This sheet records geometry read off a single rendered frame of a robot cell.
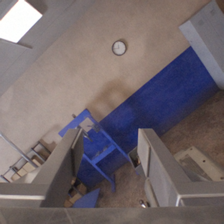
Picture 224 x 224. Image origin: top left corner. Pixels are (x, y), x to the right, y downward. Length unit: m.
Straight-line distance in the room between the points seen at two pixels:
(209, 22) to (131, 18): 1.55
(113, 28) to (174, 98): 2.15
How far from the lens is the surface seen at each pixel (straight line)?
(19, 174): 4.77
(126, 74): 3.77
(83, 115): 3.39
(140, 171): 2.97
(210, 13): 3.92
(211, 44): 3.85
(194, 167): 1.11
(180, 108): 4.24
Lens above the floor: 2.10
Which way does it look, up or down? 11 degrees down
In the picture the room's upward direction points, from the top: 42 degrees counter-clockwise
